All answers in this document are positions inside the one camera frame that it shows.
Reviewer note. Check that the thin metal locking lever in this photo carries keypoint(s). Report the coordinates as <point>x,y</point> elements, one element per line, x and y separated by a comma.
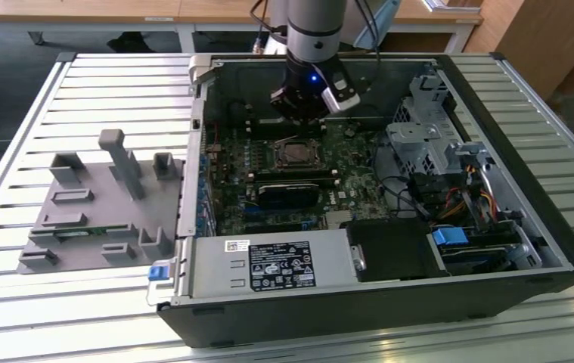
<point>286,139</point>

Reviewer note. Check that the silver power supply unit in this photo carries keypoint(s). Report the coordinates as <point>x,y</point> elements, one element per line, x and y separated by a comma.
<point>216,272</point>

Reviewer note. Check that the black PC case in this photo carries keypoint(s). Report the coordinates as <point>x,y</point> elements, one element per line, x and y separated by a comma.
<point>317,321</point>

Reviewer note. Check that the wooden desk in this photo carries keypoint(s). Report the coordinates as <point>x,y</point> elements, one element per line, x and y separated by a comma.
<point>90,9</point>

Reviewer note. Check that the metal drive cage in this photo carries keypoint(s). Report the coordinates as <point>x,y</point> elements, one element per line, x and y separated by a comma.
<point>413,147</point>

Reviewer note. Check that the green RAM stick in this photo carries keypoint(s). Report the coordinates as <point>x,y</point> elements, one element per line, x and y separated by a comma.
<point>96,230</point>

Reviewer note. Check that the CPU socket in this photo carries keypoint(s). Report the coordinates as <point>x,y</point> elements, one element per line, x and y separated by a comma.
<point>300,153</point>

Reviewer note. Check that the green motherboard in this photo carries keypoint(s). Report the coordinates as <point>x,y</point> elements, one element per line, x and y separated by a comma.
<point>357,189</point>

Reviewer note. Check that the black plastic shroud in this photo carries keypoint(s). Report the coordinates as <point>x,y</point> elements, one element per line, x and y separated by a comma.
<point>393,249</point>

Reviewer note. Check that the blue case latch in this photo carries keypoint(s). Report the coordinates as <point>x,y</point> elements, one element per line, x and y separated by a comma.
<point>160,274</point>

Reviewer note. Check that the grey parts rack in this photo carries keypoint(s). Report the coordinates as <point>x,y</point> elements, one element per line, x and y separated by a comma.
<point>96,211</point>

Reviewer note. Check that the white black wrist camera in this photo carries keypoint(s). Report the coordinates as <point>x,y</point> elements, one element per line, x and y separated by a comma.
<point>343,94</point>

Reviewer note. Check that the black graphics card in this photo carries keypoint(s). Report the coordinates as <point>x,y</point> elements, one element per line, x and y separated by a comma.
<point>286,196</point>

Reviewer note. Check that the white barcode sticker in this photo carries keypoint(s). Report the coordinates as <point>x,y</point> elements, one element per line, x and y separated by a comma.
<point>237,246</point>

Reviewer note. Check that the silver chipset heatsink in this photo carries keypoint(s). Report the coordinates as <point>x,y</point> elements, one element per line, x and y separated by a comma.
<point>341,220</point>

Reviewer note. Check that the blue disk carrier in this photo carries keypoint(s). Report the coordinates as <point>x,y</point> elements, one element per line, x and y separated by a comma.
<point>449,238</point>

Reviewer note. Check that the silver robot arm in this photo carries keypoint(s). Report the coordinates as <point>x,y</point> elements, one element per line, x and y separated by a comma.
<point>312,26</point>

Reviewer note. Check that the wooden cabinet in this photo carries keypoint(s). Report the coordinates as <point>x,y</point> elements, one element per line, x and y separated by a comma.
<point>529,38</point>

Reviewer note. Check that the black power supply label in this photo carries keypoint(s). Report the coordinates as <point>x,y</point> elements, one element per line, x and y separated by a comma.
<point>282,266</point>

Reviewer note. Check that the white paper stack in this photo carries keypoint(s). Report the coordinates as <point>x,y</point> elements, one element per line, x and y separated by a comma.
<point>443,4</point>

